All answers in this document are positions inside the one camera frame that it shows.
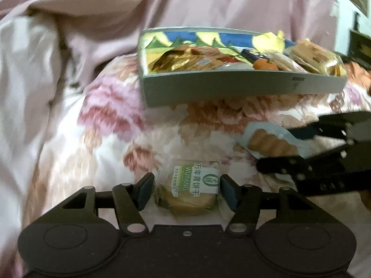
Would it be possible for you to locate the clear bread packet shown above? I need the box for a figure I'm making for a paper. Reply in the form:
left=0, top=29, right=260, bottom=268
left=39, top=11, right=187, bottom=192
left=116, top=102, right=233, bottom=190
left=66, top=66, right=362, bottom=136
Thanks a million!
left=289, top=38, right=346, bottom=76

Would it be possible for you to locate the green biscuit packet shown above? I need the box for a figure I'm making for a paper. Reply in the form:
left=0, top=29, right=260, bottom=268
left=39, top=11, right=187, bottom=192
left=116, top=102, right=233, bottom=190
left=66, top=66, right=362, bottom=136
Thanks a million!
left=153, top=162, right=223, bottom=217

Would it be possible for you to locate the orange cloth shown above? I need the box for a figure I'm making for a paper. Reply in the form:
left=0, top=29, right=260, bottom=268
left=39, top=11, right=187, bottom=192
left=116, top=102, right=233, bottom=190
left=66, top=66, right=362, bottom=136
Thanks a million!
left=343, top=61, right=371, bottom=93

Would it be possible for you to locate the red dried tofu packet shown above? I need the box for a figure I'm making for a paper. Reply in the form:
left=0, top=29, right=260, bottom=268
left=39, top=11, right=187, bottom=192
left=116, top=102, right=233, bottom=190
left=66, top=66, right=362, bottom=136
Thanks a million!
left=215, top=54, right=242, bottom=65

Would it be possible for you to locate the grey tray box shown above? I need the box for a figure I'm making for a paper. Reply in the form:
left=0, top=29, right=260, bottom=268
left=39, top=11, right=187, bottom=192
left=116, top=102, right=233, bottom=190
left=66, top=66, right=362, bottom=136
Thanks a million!
left=137, top=27, right=349, bottom=108

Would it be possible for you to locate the gold brown wrapper packet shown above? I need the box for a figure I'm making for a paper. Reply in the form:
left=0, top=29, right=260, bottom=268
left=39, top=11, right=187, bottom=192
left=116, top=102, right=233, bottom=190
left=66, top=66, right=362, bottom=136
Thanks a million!
left=149, top=45, right=224, bottom=73

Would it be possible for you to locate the orange tangerine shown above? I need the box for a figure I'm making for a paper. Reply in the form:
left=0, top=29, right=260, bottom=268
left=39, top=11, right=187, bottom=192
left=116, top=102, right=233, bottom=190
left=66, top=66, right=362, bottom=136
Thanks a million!
left=253, top=59, right=279, bottom=71

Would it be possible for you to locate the yellow blue lining paper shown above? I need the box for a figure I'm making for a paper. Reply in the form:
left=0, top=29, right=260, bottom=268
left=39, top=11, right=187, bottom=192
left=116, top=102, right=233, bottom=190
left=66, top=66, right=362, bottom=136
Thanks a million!
left=141, top=30, right=294, bottom=73

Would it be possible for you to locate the dark wooden cabinet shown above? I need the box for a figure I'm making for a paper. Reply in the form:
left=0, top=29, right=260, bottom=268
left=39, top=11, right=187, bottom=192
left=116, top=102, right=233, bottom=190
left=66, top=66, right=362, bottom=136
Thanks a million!
left=349, top=28, right=371, bottom=70

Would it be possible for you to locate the chocolate biscuit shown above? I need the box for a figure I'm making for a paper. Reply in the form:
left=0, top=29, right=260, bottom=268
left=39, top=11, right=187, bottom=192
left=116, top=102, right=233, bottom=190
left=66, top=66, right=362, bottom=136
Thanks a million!
left=234, top=122, right=308, bottom=160

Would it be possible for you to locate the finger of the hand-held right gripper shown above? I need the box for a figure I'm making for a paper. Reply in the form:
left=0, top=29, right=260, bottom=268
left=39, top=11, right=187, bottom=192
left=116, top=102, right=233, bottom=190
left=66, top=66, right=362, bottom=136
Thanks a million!
left=288, top=112, right=352, bottom=140
left=256, top=144, right=352, bottom=180

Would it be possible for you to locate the floral bedsheet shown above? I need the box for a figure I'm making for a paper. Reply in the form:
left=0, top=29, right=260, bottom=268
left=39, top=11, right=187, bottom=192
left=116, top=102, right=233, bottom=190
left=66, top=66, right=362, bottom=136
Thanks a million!
left=20, top=52, right=371, bottom=232

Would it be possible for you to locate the pale pink quilt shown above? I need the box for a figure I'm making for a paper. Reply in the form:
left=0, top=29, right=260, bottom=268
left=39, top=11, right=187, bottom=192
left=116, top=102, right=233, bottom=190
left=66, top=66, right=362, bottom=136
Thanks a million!
left=0, top=12, right=116, bottom=278

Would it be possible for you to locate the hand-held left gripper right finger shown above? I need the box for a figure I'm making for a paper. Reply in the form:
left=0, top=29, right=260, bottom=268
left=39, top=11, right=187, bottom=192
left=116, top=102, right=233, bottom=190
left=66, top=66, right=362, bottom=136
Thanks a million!
left=221, top=174, right=334, bottom=236

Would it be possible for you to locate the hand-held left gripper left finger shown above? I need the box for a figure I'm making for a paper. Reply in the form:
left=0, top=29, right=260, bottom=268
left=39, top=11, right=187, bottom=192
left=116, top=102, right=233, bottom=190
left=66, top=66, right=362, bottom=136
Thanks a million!
left=40, top=172, right=155, bottom=237

